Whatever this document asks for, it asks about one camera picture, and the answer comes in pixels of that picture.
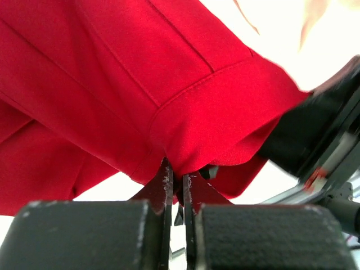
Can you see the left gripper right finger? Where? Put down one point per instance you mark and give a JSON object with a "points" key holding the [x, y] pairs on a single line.
{"points": [[221, 235]]}

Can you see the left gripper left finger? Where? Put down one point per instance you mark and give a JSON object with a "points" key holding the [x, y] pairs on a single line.
{"points": [[132, 234]]}

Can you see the red skirt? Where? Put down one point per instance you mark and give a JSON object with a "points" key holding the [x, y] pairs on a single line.
{"points": [[92, 88]]}

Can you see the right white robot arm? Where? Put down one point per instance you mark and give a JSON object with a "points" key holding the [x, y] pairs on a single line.
{"points": [[318, 143]]}

